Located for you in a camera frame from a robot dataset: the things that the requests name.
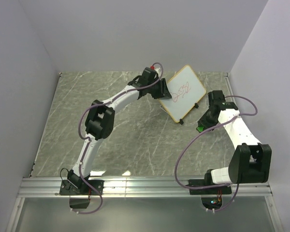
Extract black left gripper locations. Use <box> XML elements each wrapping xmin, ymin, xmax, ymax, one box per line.
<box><xmin>147</xmin><ymin>79</ymin><xmax>172</xmax><ymax>100</ymax></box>

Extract green black whiteboard eraser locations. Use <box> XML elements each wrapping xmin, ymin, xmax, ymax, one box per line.
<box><xmin>197</xmin><ymin>126</ymin><xmax>204</xmax><ymax>132</ymax></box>

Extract small whiteboard with yellow frame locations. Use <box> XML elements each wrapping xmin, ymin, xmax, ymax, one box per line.
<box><xmin>159</xmin><ymin>65</ymin><xmax>206</xmax><ymax>123</ymax></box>

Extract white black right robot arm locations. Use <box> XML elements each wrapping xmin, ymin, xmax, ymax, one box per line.
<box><xmin>197</xmin><ymin>90</ymin><xmax>272</xmax><ymax>193</ymax></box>

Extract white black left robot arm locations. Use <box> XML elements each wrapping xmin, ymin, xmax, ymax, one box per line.
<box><xmin>63</xmin><ymin>62</ymin><xmax>172</xmax><ymax>195</ymax></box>

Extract black whiteboard stand feet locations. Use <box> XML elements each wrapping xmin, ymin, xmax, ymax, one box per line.
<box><xmin>179</xmin><ymin>103</ymin><xmax>199</xmax><ymax>125</ymax></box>

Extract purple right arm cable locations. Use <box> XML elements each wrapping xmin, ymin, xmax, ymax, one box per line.
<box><xmin>174</xmin><ymin>95</ymin><xmax>258</xmax><ymax>213</ymax></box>

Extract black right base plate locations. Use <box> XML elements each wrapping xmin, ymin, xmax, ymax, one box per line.
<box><xmin>184</xmin><ymin>178</ymin><xmax>232</xmax><ymax>195</ymax></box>

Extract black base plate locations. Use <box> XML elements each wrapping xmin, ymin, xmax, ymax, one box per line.
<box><xmin>184</xmin><ymin>178</ymin><xmax>232</xmax><ymax>195</ymax></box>
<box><xmin>59</xmin><ymin>179</ymin><xmax>104</xmax><ymax>196</ymax></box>

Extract aluminium mounting rail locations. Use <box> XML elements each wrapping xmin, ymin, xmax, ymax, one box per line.
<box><xmin>18</xmin><ymin>176</ymin><xmax>273</xmax><ymax>199</ymax></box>

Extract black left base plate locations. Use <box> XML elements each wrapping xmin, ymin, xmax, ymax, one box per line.
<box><xmin>59</xmin><ymin>179</ymin><xmax>104</xmax><ymax>196</ymax></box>

